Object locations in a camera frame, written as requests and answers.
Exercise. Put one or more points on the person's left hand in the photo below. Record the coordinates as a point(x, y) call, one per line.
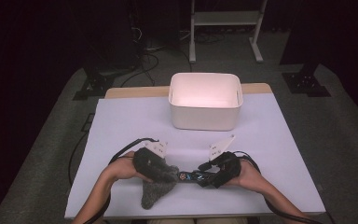
point(121, 169)

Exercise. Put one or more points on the white metal stand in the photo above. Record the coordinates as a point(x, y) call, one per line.
point(227, 18)

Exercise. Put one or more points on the black stand base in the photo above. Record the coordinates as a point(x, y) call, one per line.
point(94, 87)
point(304, 84)

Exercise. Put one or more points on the grey sock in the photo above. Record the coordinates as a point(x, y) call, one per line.
point(155, 194)

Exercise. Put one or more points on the blue black sock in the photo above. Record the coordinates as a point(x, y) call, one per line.
point(192, 176)

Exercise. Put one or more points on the black curtain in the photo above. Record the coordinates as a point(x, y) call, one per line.
point(348, 37)
point(18, 46)

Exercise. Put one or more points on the dark equipment stand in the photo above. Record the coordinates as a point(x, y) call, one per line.
point(112, 37)

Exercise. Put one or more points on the person's right hand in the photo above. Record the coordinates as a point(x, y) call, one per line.
point(248, 177)

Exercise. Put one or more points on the dark floor socket plate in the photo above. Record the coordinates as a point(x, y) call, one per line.
point(88, 123)

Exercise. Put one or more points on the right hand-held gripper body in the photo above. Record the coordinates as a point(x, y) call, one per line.
point(228, 168)

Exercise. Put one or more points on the white plastic bin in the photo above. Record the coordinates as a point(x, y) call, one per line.
point(205, 118)

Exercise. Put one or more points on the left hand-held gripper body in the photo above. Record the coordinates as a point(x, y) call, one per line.
point(147, 163)

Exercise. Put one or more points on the wooden table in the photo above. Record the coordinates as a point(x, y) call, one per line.
point(136, 92)

